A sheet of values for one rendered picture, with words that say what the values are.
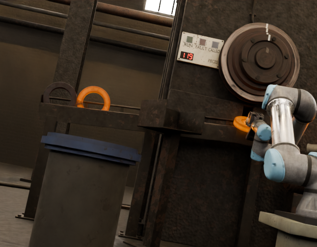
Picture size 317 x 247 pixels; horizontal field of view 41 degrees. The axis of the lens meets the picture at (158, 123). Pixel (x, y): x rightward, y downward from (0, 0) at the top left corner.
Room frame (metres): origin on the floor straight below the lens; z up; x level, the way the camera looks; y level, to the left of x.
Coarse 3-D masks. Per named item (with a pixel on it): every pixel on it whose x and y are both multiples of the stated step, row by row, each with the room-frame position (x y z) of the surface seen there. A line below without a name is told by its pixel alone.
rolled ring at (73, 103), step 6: (54, 84) 2.36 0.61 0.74; (60, 84) 2.36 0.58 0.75; (66, 84) 2.37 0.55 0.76; (48, 90) 2.35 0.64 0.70; (66, 90) 2.40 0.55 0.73; (72, 90) 2.37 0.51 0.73; (48, 96) 2.35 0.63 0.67; (72, 96) 2.37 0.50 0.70; (48, 102) 2.35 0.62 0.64; (72, 102) 2.37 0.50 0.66
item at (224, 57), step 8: (248, 24) 2.41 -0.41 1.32; (256, 24) 2.41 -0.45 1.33; (264, 24) 2.41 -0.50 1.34; (240, 32) 2.41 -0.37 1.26; (280, 32) 2.42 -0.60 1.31; (232, 40) 2.40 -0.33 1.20; (288, 40) 2.42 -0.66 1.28; (224, 48) 2.40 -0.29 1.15; (296, 48) 2.43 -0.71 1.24; (224, 56) 2.40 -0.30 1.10; (296, 56) 2.43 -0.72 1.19; (224, 64) 2.40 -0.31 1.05; (296, 64) 2.43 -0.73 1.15; (224, 72) 2.40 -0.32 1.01; (296, 72) 2.43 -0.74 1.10; (232, 80) 2.41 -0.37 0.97; (232, 88) 2.41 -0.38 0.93; (240, 88) 2.41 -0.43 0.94; (240, 96) 2.46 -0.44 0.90; (248, 96) 2.41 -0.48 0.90; (256, 96) 2.42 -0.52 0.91
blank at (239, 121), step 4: (240, 116) 2.47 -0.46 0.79; (236, 120) 2.41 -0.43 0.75; (240, 120) 2.42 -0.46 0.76; (244, 120) 2.45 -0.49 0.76; (236, 124) 2.40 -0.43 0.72; (240, 124) 2.37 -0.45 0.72; (244, 124) 2.37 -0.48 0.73; (240, 128) 2.38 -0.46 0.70; (244, 128) 2.36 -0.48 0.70; (248, 128) 2.36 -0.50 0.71
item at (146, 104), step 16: (144, 112) 2.12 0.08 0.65; (160, 112) 2.02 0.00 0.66; (176, 112) 2.30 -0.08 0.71; (192, 112) 2.23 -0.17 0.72; (160, 128) 2.11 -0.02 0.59; (176, 128) 2.31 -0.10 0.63; (192, 128) 2.21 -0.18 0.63; (176, 144) 2.15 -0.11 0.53; (160, 160) 2.16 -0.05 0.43; (160, 176) 2.14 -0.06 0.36; (160, 192) 2.12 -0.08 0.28; (160, 208) 2.13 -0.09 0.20; (160, 224) 2.15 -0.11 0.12; (144, 240) 2.16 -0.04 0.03
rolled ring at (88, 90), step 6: (84, 90) 2.37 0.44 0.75; (90, 90) 2.37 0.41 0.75; (96, 90) 2.38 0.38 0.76; (102, 90) 2.38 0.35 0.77; (78, 96) 2.37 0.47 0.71; (84, 96) 2.37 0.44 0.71; (102, 96) 2.38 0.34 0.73; (108, 96) 2.38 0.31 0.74; (78, 102) 2.37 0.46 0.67; (108, 102) 2.38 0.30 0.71; (108, 108) 2.39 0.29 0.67
